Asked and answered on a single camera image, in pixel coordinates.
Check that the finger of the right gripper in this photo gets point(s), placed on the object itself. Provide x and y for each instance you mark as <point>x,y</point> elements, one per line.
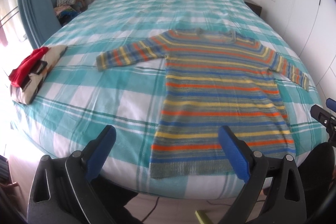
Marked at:
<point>331,104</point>

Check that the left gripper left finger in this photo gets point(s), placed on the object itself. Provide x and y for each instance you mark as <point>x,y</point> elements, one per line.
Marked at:
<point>61,191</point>

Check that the striped knit sweater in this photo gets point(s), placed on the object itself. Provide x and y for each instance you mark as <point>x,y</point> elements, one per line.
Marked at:
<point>212,79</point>

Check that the folded red and cream clothes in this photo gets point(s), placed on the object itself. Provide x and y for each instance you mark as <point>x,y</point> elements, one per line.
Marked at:
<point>28,77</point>

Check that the pile of clothes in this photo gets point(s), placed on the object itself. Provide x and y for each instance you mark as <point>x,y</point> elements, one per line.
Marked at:
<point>66,10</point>

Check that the teal plaid bed cover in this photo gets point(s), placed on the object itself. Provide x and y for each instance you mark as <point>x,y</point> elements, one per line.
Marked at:
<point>76,101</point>

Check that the white wardrobe doors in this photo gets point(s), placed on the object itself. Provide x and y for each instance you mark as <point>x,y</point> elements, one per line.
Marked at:
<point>308,27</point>

